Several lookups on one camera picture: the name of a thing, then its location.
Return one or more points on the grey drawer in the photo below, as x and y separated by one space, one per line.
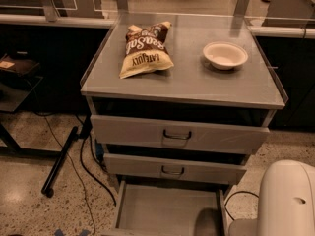
148 207
183 170
153 133

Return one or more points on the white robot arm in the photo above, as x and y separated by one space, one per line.
286 205

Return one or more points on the grey drawer cabinet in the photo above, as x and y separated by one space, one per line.
192 91

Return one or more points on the brown yellow chip bag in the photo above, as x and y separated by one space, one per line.
145 51

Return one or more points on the white paper bowl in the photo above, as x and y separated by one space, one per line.
225 55

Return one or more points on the black stand leg with wheel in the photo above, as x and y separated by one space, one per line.
47 188

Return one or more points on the black side table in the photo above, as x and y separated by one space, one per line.
17 81

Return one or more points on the grey horizontal rail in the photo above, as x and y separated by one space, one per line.
108 23

